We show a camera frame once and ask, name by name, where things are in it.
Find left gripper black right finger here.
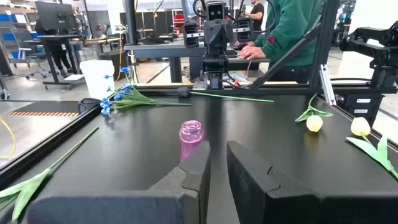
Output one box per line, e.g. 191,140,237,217
226,140,398,224

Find silver aluminium bracket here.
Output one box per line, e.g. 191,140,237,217
319,64,338,106

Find black vertical post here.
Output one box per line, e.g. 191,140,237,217
124,0,139,46

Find grey office chair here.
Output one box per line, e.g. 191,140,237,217
10,27,48,79

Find wooden top desk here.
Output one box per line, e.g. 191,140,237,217
70,36,123,47

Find black box with white labels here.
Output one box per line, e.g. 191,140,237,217
335,92,386,127

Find black diagonal frame strut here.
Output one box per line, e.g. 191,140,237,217
248,23,323,91

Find black table corner cap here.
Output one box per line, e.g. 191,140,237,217
77,97,102,115

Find red storage shelf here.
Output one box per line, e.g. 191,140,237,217
172,8,187,34

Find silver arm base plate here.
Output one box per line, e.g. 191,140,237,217
192,73,249,91

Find person's hand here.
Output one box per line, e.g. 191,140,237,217
239,45,267,61

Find shelf with blue bins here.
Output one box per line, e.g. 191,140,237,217
0,0,35,41

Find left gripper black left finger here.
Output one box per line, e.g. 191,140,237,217
26,140,211,224

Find pink ribbed glass vase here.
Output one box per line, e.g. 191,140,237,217
178,119,205,162

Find blue artificial flower bunch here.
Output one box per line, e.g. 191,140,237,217
99,67,193,116

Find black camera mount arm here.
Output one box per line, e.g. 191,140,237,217
338,20,398,90

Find red artificial tulip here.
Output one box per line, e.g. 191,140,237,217
0,126,100,222

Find yellow artificial tulip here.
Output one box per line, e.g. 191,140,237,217
294,93,334,133
345,116,398,180

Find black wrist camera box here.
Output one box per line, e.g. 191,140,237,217
206,1,225,22

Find yellow floor cable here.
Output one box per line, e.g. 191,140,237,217
0,115,17,160

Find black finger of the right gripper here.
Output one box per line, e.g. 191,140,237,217
182,22,200,49
235,17,254,44

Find black computer monitor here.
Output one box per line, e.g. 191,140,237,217
34,1,78,31

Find black upright frame post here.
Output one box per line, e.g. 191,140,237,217
308,0,340,94

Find white plastic bin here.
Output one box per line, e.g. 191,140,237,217
79,59,116,100

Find black standing desk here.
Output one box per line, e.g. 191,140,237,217
24,33,85,91

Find black table edge rail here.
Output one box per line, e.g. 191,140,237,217
136,83,398,96
0,105,103,191

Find person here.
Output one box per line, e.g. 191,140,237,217
244,0,266,32
34,18,73,77
233,0,326,84

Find black artificial tulip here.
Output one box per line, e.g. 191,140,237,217
176,86,275,103

